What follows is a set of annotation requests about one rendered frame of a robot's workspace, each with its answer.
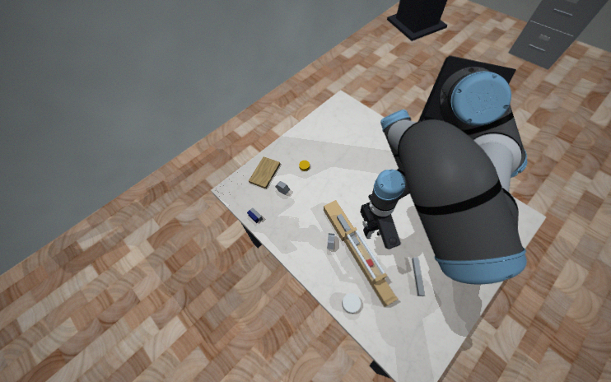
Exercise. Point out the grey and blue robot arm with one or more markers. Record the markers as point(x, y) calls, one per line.
point(459, 179)

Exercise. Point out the grey square stick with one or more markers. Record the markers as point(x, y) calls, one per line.
point(343, 222)
point(418, 277)

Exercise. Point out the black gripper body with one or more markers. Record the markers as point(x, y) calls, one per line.
point(369, 216)

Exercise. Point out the grey cylinder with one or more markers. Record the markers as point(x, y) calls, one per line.
point(351, 303)

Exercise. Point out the tan wooden block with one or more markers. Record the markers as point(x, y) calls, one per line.
point(264, 172)

